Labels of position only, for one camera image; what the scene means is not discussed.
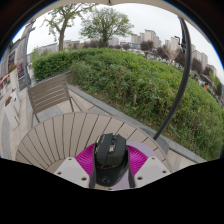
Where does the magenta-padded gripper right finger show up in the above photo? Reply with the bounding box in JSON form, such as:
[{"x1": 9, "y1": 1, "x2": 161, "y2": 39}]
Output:
[{"x1": 126, "y1": 144, "x2": 172, "y2": 189}]

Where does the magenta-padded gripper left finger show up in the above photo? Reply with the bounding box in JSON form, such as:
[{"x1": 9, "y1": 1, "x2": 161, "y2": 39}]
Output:
[{"x1": 52, "y1": 143, "x2": 98, "y2": 190}]

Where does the black computer mouse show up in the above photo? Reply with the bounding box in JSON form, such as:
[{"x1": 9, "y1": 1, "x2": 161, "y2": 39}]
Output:
[{"x1": 89, "y1": 132, "x2": 132, "y2": 188}]

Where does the grey slatted outdoor chair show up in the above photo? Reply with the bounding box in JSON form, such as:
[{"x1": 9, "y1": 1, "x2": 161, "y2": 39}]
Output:
[{"x1": 26, "y1": 73, "x2": 83, "y2": 123}]

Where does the white flower planter box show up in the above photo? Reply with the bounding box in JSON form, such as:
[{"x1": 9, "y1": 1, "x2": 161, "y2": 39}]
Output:
[{"x1": 3, "y1": 95, "x2": 21, "y2": 130}]

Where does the green hedge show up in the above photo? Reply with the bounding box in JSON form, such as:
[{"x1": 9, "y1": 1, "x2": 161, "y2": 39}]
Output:
[{"x1": 31, "y1": 47, "x2": 224, "y2": 162}]

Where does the dark curved umbrella pole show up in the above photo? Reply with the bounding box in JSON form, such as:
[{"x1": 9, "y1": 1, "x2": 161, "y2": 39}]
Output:
[{"x1": 152, "y1": 16, "x2": 193, "y2": 141}]

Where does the grey sign pillar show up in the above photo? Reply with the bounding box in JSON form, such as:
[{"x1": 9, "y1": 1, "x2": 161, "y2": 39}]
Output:
[{"x1": 15, "y1": 21, "x2": 37, "y2": 91}]

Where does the group of beige apartment buildings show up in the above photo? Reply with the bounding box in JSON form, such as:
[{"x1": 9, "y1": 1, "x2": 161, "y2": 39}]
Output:
[{"x1": 129, "y1": 28, "x2": 218, "y2": 78}]

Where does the sparse-leaved tree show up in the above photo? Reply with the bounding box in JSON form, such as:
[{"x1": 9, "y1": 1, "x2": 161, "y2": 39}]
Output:
[{"x1": 42, "y1": 2, "x2": 98, "y2": 53}]

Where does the round-crowned green tree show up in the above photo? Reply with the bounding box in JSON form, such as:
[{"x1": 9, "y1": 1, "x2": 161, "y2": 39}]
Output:
[{"x1": 78, "y1": 6, "x2": 135, "y2": 48}]

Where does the beige umbrella canopy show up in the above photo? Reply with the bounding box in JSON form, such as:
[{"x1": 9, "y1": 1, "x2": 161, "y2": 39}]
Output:
[{"x1": 49, "y1": 0, "x2": 174, "y2": 8}]

